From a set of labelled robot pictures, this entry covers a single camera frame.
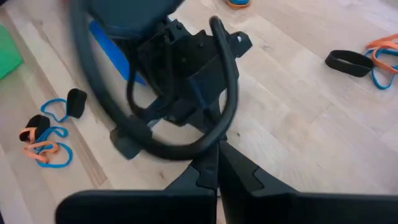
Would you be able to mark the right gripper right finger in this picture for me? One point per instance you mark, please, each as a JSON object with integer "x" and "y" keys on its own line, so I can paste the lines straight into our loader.
{"x": 280, "y": 208}

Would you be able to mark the green plastic basket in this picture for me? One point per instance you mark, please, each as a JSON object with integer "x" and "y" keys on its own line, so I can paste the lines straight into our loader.
{"x": 9, "y": 53}

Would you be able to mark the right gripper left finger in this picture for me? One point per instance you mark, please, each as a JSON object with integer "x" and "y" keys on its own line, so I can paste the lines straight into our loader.
{"x": 174, "y": 205}

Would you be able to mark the blue rubber band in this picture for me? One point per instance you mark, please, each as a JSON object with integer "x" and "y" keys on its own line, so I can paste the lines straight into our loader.
{"x": 56, "y": 165}
{"x": 377, "y": 82}
{"x": 239, "y": 1}
{"x": 46, "y": 102}

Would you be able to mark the blue plastic basket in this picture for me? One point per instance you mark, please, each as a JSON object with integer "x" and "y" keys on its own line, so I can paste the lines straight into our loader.
{"x": 109, "y": 46}

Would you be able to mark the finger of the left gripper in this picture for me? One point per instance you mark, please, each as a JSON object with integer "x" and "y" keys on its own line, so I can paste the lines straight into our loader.
{"x": 199, "y": 119}
{"x": 127, "y": 144}

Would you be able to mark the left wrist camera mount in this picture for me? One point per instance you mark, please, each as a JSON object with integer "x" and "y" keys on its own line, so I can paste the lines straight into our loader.
{"x": 241, "y": 43}

